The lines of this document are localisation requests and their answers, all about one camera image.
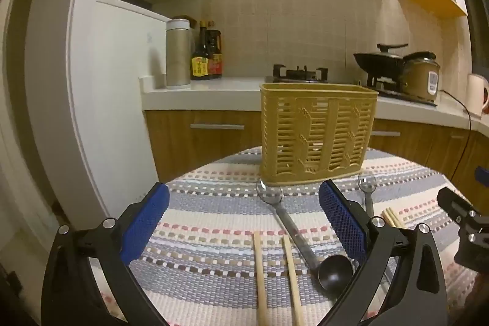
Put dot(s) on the black wok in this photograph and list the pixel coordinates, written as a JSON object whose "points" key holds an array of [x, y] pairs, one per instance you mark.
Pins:
{"points": [[376, 64]]}

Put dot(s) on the yellow plastic utensil basket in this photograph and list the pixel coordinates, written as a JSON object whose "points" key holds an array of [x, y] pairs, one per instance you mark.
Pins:
{"points": [[324, 97]]}

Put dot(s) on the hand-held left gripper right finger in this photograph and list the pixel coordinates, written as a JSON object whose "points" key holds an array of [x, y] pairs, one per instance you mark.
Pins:
{"points": [[344, 223]]}

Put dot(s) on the red label sauce bottle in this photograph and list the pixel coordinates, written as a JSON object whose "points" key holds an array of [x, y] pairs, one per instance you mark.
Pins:
{"points": [[215, 58]]}

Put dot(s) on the wooden chopstick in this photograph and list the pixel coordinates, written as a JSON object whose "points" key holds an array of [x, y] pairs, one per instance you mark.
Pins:
{"points": [[260, 272], [292, 272], [389, 218], [397, 219]]}

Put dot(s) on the short silver spoon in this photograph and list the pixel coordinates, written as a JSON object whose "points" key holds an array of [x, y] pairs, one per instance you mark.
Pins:
{"points": [[366, 182]]}

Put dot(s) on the grey thermos bottle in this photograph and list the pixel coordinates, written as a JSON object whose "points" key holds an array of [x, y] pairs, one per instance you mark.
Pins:
{"points": [[178, 55]]}

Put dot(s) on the wooden base cabinet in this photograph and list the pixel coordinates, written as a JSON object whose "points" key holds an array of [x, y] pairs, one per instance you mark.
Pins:
{"points": [[214, 150]]}

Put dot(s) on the black wok lid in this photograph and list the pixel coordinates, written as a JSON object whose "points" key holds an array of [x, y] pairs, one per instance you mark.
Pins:
{"points": [[391, 49]]}

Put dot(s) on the black soup ladle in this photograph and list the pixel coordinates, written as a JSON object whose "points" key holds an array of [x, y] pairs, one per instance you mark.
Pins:
{"points": [[334, 274]]}

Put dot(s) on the striped woven table mat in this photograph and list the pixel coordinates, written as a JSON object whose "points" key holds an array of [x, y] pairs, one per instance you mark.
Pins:
{"points": [[214, 211]]}

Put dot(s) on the white kettle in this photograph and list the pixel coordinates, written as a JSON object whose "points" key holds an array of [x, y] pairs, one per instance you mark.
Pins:
{"points": [[477, 93]]}

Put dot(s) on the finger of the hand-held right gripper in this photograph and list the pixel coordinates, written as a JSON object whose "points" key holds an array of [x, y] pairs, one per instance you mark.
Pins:
{"points": [[483, 174], [454, 202]]}

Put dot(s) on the black gas stove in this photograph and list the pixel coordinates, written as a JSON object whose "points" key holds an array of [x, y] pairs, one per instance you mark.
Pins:
{"points": [[301, 74]]}

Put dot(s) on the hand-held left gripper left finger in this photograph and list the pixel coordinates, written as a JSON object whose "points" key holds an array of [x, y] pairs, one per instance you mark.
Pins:
{"points": [[147, 223]]}

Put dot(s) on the dark soy sauce bottle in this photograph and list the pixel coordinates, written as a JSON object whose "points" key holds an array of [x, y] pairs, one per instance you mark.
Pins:
{"points": [[199, 62]]}

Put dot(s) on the beige rice cooker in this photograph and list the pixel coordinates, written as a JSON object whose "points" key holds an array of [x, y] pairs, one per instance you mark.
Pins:
{"points": [[420, 77]]}

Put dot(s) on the long metal spoon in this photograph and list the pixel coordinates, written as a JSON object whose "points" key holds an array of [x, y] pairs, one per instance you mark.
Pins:
{"points": [[269, 194]]}

